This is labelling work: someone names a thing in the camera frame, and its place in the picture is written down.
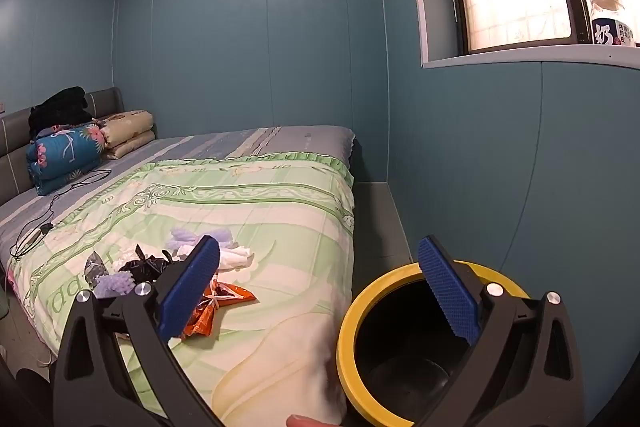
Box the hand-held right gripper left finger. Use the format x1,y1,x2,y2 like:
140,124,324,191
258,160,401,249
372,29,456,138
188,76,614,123
50,234,236,427

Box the clear white plastic bag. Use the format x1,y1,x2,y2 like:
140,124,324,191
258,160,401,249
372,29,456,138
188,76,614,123
170,227,234,258

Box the purple fluffy cloth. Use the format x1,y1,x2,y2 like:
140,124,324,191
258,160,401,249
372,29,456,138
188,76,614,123
92,271,136,301

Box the blue floral folded quilt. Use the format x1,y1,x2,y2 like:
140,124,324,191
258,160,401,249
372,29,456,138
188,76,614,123
26,121,108,196

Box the green patterned blanket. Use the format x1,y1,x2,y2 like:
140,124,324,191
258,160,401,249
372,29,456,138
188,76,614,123
7,152,357,425

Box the grey padded headboard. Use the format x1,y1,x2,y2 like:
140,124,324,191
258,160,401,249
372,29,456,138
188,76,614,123
0,88,125,208

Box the orange snack wrapper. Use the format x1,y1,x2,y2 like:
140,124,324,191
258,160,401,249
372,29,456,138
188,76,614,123
180,278,259,341

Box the silver snack wrapper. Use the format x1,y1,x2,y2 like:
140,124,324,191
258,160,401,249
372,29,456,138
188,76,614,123
84,252,109,291

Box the black charging cable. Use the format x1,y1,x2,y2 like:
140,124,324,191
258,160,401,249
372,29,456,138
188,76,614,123
9,168,113,260

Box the yellow-rimmed waste bin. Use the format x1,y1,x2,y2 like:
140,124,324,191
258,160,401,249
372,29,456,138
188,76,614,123
336,259,533,425

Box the glass jar with label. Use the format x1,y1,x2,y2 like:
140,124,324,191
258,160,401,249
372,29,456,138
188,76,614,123
589,0,636,48

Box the beige folded quilt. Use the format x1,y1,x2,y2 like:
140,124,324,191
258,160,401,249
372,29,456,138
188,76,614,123
100,109,157,160

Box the black plastic bag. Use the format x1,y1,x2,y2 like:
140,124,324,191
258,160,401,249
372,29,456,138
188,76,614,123
119,244,174,284

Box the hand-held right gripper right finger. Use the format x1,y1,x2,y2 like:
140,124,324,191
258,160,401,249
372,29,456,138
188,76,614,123
400,234,588,427

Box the person's right hand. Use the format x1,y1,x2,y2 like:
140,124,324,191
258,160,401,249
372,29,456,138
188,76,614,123
286,413,346,427

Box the black clothing pile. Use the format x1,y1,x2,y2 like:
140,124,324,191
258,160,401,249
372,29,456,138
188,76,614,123
28,86,96,140

